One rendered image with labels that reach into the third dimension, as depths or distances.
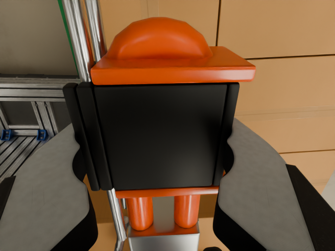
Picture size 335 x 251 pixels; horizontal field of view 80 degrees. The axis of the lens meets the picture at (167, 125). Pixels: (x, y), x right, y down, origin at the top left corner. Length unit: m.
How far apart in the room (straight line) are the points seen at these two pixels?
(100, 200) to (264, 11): 0.65
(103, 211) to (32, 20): 1.09
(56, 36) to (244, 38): 0.96
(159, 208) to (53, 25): 1.18
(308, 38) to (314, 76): 0.14
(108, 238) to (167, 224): 0.30
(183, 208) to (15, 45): 1.32
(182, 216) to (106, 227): 0.29
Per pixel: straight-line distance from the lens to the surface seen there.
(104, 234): 0.48
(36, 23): 1.33
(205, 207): 0.46
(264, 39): 0.72
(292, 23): 0.76
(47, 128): 1.27
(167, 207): 0.21
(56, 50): 1.32
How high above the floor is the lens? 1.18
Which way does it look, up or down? 58 degrees down
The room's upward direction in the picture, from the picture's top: 174 degrees clockwise
